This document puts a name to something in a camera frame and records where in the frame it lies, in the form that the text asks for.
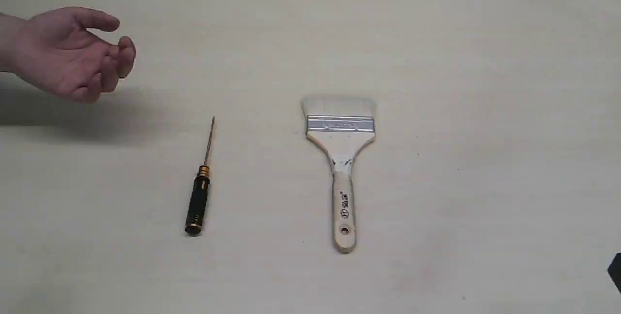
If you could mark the person's bare hand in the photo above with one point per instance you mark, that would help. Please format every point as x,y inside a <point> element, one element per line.
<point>58,52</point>

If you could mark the black gold screwdriver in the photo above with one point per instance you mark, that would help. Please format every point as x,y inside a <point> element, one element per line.
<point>198,201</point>

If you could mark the wide wooden paint brush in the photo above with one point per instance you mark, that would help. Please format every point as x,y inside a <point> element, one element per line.
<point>341,126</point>

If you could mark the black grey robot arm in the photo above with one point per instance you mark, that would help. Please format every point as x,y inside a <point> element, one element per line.
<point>614,271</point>

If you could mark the person's forearm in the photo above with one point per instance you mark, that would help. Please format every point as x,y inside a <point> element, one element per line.
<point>10,26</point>

